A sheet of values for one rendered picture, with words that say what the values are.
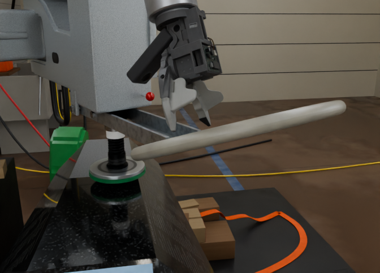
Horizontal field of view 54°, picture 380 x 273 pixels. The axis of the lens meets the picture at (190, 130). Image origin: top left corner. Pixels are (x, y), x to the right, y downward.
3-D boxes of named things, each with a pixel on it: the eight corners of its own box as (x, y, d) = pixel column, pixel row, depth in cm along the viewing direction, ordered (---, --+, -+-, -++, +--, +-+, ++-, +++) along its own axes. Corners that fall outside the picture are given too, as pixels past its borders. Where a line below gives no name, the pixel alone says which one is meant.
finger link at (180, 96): (190, 114, 54) (194, 68, 60) (156, 123, 57) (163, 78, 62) (200, 125, 57) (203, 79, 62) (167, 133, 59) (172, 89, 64)
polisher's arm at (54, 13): (33, 93, 194) (21, -6, 179) (76, 89, 207) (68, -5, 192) (86, 125, 137) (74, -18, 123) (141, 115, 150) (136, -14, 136)
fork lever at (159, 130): (68, 113, 153) (67, 102, 152) (111, 107, 164) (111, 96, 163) (155, 157, 100) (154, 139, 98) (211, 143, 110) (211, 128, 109)
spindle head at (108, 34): (62, 103, 153) (50, -12, 141) (111, 97, 166) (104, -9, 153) (96, 122, 126) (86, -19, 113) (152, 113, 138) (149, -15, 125)
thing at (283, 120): (100, 169, 93) (97, 157, 93) (242, 134, 120) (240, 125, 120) (221, 145, 52) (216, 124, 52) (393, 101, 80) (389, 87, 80)
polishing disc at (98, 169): (108, 185, 132) (108, 181, 131) (79, 168, 146) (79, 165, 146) (155, 168, 146) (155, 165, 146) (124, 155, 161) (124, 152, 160)
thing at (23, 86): (-9, 159, 390) (-22, 77, 365) (21, 125, 512) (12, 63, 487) (53, 155, 401) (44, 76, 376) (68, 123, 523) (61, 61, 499)
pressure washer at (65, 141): (62, 186, 326) (51, 89, 301) (101, 187, 324) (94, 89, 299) (44, 206, 293) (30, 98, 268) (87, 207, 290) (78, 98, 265)
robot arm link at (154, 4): (133, -5, 63) (161, 8, 72) (139, 22, 63) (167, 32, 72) (178, -26, 59) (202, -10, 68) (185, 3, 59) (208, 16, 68)
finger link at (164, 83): (163, 91, 58) (169, 51, 63) (155, 93, 59) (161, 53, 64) (178, 107, 61) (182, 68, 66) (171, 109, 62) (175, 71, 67)
